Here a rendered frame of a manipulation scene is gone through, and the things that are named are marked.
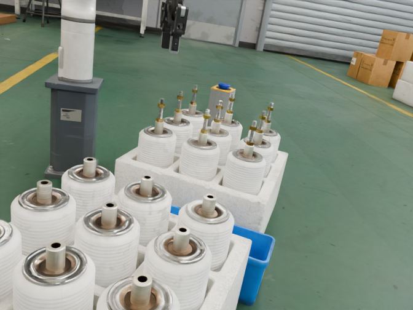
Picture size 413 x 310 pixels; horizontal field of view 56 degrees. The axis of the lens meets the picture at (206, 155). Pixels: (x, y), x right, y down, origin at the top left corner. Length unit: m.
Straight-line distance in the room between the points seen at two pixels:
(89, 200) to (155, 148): 0.30
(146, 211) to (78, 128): 0.61
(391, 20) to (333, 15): 0.96
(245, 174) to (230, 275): 0.32
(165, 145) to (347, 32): 5.93
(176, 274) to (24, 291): 0.18
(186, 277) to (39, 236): 0.24
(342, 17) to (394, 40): 1.98
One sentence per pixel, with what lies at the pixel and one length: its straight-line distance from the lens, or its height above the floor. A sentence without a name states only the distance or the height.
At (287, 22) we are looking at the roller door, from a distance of 6.38.
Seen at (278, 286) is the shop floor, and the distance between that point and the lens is 0.97.
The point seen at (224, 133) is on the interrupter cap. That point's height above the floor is 0.25.
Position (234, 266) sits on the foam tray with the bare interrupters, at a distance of 0.68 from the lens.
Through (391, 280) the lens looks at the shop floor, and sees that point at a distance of 1.15.
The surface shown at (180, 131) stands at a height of 0.24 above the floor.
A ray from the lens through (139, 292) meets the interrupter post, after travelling 0.47.
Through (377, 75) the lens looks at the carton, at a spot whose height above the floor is 0.11.
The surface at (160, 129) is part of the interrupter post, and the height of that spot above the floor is 0.26.
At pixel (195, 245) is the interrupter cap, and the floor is 0.25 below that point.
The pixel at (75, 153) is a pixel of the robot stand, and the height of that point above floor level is 0.09.
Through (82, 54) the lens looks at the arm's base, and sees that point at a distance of 1.20.
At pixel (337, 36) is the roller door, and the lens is 6.70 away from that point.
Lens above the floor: 0.58
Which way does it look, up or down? 21 degrees down
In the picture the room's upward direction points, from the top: 10 degrees clockwise
